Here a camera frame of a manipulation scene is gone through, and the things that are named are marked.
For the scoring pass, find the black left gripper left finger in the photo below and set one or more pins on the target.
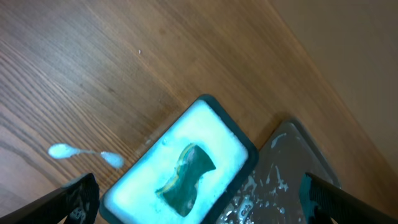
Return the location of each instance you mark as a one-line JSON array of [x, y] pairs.
[[76, 202]]

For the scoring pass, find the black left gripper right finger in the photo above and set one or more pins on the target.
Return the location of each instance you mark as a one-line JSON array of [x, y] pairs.
[[322, 202]]

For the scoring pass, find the green scrubbing sponge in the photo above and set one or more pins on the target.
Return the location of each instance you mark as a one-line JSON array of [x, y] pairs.
[[181, 190]]

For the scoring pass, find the large dark serving tray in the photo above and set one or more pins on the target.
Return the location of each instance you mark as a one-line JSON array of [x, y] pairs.
[[270, 194]]

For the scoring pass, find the small tray with soapy foam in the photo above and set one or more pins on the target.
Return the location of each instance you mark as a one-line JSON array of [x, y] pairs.
[[132, 199]]

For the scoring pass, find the white foam spill on table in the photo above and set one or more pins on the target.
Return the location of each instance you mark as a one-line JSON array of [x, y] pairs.
[[65, 151]]

